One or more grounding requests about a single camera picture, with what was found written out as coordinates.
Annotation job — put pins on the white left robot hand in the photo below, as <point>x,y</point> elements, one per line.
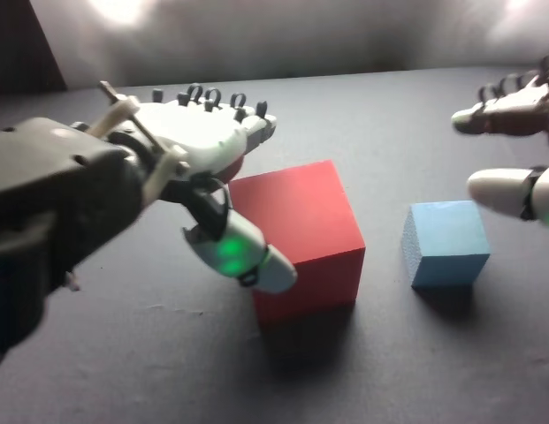
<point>199,128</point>

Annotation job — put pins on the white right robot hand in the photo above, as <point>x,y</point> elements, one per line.
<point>513,106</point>

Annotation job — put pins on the red cube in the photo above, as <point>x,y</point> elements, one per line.
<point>309,221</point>

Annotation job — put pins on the light blue cube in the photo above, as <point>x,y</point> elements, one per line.
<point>446,247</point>

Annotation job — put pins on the grey table cloth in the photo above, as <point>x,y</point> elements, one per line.
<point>124,375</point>

